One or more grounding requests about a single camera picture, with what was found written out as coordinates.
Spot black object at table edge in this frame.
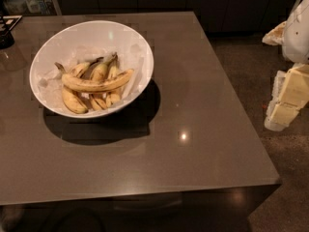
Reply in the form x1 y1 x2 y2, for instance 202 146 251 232
0 15 22 49

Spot middle yellow banana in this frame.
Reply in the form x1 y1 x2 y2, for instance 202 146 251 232
89 53 117 110

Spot left yellow banana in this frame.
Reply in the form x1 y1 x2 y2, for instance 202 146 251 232
62 57 101 114

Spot white bowl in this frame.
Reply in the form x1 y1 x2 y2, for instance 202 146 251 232
29 20 154 119

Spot crosswise yellow banana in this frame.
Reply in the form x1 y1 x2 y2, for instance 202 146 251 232
55 63 134 94

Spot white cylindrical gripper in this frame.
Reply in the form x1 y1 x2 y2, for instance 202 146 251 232
265 0 309 131

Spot bottles on background shelf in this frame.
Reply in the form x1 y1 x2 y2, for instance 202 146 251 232
0 0 57 15

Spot right yellow banana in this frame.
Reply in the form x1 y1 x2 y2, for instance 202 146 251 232
105 58 121 107

